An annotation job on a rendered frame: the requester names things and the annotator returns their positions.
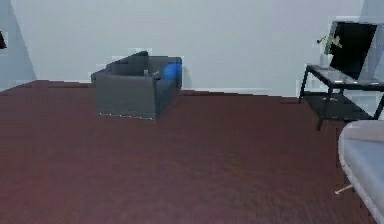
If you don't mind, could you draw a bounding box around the green house plant in vase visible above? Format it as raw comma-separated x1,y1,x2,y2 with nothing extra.
316,31,343,68

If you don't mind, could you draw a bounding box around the black glass television stand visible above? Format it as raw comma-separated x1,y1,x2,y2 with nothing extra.
297,63,384,132

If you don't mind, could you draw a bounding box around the black television set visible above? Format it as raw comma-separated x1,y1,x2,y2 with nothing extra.
328,20,379,81

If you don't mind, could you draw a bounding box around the dark grey sofa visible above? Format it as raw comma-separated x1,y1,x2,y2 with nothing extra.
90,50,184,121

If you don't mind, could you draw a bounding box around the blue cushion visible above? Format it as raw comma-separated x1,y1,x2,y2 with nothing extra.
161,62,182,82

